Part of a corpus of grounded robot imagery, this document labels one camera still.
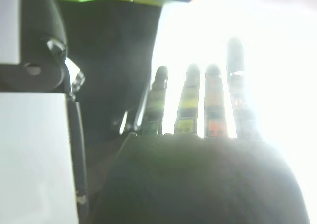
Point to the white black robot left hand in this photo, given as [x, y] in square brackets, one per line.
[198, 179]

